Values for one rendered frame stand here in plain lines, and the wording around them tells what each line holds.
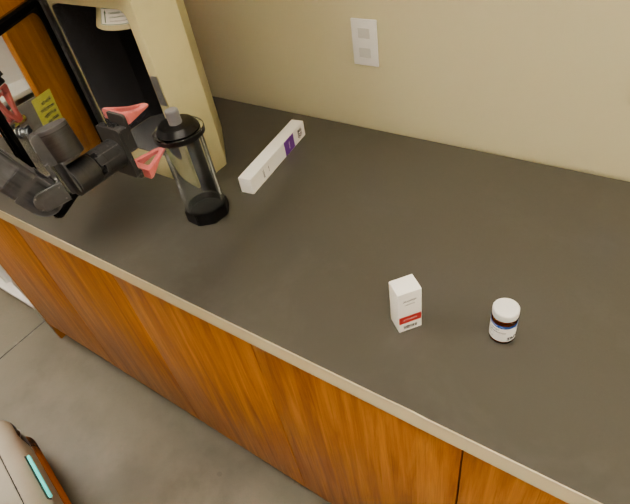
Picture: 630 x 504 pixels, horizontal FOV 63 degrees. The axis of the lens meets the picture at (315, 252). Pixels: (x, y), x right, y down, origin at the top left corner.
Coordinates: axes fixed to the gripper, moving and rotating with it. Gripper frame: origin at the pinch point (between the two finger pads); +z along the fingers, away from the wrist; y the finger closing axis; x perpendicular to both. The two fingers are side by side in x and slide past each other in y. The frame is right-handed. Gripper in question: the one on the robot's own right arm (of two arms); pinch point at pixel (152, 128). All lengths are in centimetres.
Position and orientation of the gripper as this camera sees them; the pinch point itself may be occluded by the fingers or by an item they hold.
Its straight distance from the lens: 108.7
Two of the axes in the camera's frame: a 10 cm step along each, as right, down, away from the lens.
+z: 5.5, -6.2, 5.5
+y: -1.4, -7.2, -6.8
